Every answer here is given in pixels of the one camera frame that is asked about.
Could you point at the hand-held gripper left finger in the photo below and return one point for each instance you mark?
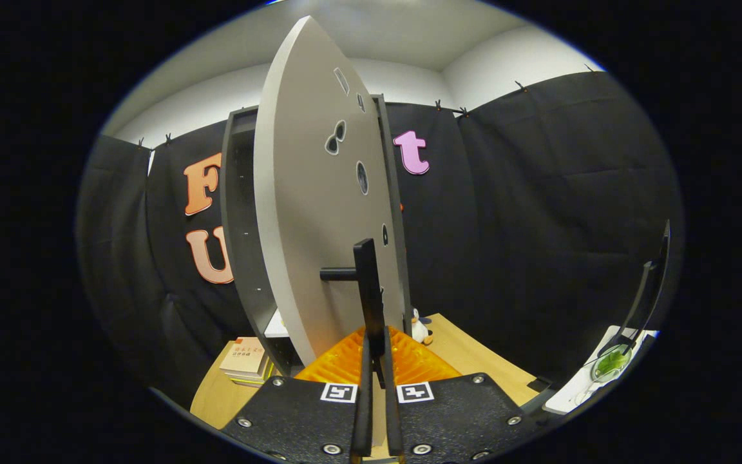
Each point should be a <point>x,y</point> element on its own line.
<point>363,412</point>

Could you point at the green round dish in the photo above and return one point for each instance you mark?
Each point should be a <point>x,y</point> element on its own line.
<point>610,364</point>

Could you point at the penguin plush toy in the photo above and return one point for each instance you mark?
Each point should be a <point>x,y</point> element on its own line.
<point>418,330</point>

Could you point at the black backdrop cloth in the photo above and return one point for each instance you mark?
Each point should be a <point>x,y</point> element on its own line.
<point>538,225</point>

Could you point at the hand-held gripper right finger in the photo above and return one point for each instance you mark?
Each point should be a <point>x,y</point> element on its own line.
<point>393,419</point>

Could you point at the dark grey shoe cabinet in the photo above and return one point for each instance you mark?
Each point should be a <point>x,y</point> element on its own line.
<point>239,225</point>

